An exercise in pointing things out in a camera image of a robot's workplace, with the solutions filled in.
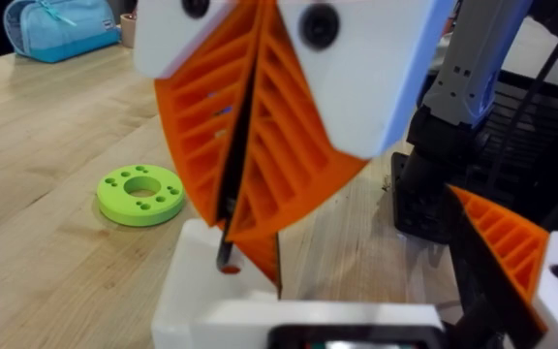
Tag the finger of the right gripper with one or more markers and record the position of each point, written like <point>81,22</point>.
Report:
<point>356,87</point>
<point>196,121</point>

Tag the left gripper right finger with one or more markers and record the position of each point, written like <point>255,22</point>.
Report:
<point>511,242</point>

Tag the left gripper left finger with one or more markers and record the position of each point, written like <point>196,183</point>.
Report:
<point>196,281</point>

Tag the black screw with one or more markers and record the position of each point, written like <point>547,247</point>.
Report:
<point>225,252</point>

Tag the black slatted crate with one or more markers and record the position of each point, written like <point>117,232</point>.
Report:
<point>555,150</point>

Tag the pale pink cup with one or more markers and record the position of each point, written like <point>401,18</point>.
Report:
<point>128,31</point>

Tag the green disc with holes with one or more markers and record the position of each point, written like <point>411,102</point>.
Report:
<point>114,203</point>

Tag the light blue zip bag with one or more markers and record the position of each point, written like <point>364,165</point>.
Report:
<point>61,34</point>

